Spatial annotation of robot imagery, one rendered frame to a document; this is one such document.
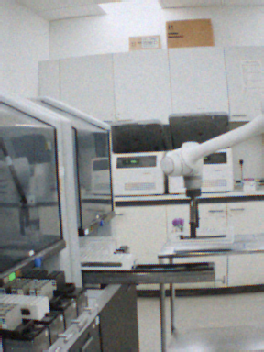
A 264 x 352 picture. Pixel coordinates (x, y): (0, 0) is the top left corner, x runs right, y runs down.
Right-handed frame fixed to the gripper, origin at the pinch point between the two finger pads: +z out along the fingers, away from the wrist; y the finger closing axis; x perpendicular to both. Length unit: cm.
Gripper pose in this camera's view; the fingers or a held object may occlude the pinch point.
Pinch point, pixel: (194, 231)
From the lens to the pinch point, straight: 254.3
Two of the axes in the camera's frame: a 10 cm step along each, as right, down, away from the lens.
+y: 2.4, -0.6, 9.7
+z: 0.5, 10.0, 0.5
